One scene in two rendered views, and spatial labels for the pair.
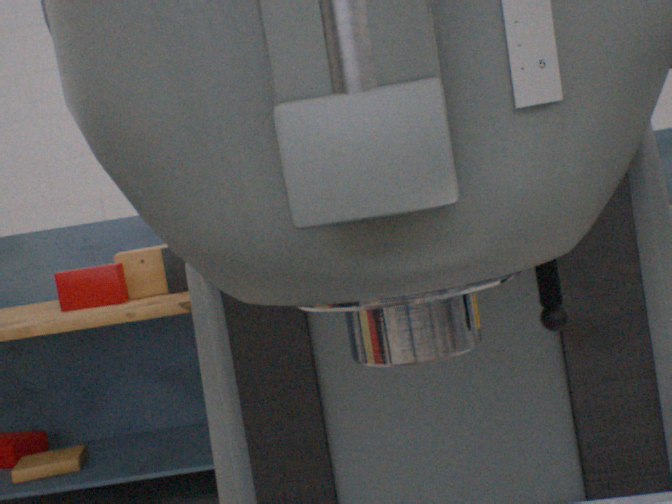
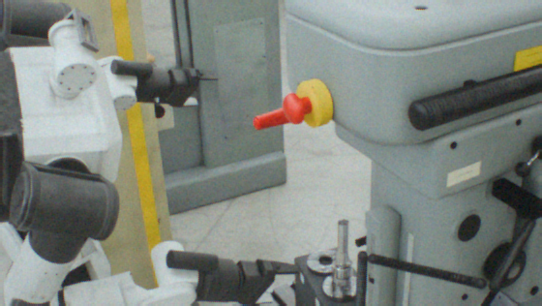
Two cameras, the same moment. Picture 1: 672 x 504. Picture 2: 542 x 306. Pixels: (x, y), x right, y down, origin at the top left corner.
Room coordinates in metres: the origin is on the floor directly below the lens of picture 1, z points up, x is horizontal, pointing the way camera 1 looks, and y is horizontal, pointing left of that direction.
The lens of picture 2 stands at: (-0.33, -0.60, 2.10)
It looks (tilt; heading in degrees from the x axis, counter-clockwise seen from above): 28 degrees down; 57
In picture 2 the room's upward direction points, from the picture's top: 3 degrees counter-clockwise
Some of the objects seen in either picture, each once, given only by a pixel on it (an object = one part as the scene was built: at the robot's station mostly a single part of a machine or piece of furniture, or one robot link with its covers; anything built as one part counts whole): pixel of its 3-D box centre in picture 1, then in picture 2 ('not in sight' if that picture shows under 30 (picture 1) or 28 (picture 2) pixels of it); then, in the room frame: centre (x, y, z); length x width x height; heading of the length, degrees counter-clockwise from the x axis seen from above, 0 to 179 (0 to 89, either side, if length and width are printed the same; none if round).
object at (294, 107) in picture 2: not in sight; (298, 107); (0.12, 0.00, 1.76); 0.04 x 0.03 x 0.04; 84
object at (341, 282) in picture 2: not in sight; (342, 276); (0.44, 0.29, 1.14); 0.05 x 0.05 x 0.06
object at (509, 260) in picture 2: not in sight; (514, 252); (0.29, -0.22, 1.58); 0.17 x 0.01 x 0.01; 20
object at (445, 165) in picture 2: not in sight; (466, 110); (0.41, -0.03, 1.68); 0.34 x 0.24 x 0.10; 174
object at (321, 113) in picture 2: not in sight; (314, 103); (0.14, 0.00, 1.76); 0.06 x 0.02 x 0.06; 84
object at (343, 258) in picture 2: not in sight; (343, 243); (0.44, 0.29, 1.24); 0.03 x 0.03 x 0.11
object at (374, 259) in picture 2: not in sight; (432, 272); (0.18, -0.18, 1.58); 0.17 x 0.01 x 0.01; 119
